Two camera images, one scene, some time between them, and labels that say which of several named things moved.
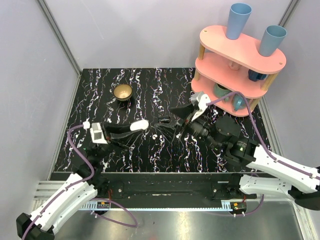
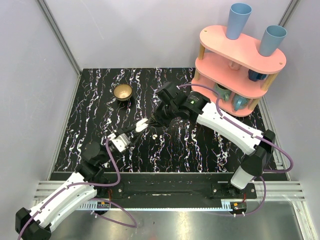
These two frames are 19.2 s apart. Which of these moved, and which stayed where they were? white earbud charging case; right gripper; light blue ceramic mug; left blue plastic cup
Moved: right gripper
Stayed: left blue plastic cup; light blue ceramic mug; white earbud charging case
